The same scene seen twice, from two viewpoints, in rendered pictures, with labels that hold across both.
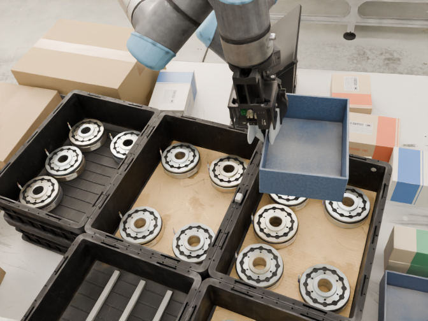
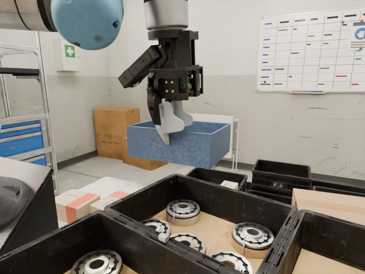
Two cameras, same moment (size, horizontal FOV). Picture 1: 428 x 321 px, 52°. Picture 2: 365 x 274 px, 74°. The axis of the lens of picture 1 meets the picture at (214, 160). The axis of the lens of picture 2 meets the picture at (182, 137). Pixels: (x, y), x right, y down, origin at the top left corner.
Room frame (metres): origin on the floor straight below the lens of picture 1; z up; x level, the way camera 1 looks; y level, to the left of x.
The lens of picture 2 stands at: (0.46, 0.37, 1.24)
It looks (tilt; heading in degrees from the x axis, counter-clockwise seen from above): 13 degrees down; 277
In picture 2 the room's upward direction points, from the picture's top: straight up
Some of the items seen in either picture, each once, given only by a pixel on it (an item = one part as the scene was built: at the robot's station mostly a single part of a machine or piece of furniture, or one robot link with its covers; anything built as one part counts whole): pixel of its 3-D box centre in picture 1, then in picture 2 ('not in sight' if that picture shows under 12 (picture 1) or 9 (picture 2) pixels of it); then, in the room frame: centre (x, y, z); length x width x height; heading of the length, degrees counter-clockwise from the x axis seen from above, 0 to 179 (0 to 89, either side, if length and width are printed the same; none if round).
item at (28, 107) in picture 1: (13, 135); not in sight; (1.02, 0.62, 0.78); 0.30 x 0.22 x 0.16; 156
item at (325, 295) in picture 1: (324, 285); (252, 232); (0.35, -0.19, 0.86); 0.05 x 0.05 x 0.01
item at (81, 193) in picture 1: (83, 164); not in sight; (0.78, 0.35, 0.87); 0.40 x 0.30 x 0.11; 151
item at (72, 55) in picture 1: (94, 73); not in sight; (1.26, 0.37, 0.80); 0.40 x 0.30 x 0.20; 64
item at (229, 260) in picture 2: (259, 263); (227, 266); (0.42, -0.06, 0.86); 0.05 x 0.05 x 0.01
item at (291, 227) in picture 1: (275, 223); (184, 246); (0.52, -0.12, 0.86); 0.10 x 0.10 x 0.01
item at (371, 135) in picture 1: (369, 137); (117, 209); (0.84, -0.47, 0.74); 0.16 x 0.12 x 0.07; 67
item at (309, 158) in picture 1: (305, 144); (181, 138); (0.54, -0.18, 1.10); 0.20 x 0.15 x 0.07; 162
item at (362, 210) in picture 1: (347, 203); (183, 207); (0.55, -0.29, 0.86); 0.10 x 0.10 x 0.01
